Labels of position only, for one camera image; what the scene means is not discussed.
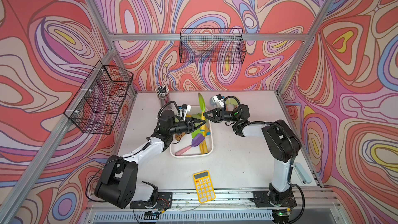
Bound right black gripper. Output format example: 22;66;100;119
203;108;240;123

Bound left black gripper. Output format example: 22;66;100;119
167;119;205;137

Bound green shovel yellow handle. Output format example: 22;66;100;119
201;125;211;154
198;93;206;136

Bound light blue shovel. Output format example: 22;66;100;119
209;96;217;107

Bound green shovel wooden handle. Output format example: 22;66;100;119
226;97;238;107

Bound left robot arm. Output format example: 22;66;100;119
94;110;206;208

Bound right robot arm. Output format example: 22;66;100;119
204;105;302;206

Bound white storage box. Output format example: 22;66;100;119
169;120;214;159

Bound pencil cup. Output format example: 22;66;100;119
155;86;170;107

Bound yellow calculator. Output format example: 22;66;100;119
193;170;216;204

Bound light blue stapler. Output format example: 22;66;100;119
294;163;312;184

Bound purple shovel pink handle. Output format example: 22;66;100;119
175;133;205;156

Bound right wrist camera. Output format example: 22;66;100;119
214;94;225;108

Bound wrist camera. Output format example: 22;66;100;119
180;104;191;120
214;94;225;108

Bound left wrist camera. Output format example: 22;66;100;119
180;104;191;120

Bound back black wire basket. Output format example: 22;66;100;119
179;27;247;64

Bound black wire basket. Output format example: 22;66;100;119
179;27;247;64
64;61;134;135

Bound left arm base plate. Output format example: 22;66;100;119
130;191;173;211

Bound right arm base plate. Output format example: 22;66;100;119
249;189;297;208

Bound left black wire basket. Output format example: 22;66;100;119
64;61;134;135

